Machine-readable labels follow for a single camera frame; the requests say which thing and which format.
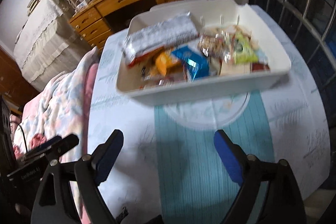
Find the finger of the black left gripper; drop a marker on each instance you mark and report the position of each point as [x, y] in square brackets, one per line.
[54, 148]

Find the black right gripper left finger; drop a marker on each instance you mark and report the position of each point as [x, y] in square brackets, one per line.
[92, 172]

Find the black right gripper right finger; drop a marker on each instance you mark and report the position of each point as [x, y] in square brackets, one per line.
[282, 202]

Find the orange fried snack tray pack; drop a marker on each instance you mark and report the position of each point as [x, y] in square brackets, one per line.
[150, 76]

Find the white orange snack bar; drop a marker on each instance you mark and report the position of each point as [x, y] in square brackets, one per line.
[167, 64]

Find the long white cracker package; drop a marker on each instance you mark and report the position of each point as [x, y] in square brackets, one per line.
[163, 35]

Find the clear pack pale biscuit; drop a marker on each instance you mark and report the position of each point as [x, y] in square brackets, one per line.
[214, 45]

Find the pink floral quilt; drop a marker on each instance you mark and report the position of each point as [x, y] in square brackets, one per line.
[60, 112]

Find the white leaf print tablecloth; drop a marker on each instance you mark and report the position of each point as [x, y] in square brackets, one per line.
[168, 164]

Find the white lace covered cabinet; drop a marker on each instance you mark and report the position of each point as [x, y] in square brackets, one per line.
[47, 44]

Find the wooden desk with drawers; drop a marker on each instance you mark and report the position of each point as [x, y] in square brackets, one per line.
[102, 18]

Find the brown beige bread package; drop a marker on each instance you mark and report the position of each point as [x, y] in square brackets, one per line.
[231, 69]

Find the white plastic storage bin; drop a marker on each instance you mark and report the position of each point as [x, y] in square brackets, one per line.
[219, 17]

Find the blue foil snack packet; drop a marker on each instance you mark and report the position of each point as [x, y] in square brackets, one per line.
[196, 65]

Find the yellow green small snack packet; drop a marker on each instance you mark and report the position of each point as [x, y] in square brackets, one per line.
[242, 51]

